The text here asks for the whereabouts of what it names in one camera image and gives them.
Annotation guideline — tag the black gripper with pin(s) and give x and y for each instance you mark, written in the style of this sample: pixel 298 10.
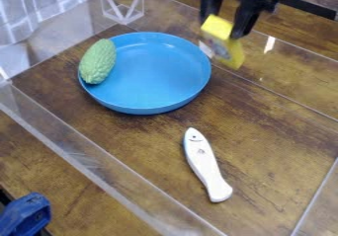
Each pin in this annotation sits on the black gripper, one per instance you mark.
pixel 246 16

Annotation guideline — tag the yellow toy brick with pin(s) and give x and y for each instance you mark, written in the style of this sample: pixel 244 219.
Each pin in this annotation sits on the yellow toy brick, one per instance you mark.
pixel 226 48

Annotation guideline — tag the blue round tray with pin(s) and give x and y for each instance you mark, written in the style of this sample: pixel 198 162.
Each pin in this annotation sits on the blue round tray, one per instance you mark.
pixel 160 74

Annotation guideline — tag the black bar in background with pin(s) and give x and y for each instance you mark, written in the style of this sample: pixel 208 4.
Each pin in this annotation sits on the black bar in background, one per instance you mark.
pixel 325 8

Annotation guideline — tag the green bumpy toy gourd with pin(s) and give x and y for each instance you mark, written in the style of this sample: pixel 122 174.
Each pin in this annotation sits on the green bumpy toy gourd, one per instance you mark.
pixel 98 61

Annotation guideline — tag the blue clamp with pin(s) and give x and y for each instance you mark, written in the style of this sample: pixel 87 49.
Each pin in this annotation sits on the blue clamp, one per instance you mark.
pixel 26 216

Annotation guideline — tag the clear acrylic enclosure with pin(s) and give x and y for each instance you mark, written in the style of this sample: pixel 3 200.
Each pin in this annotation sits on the clear acrylic enclosure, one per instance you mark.
pixel 113 170

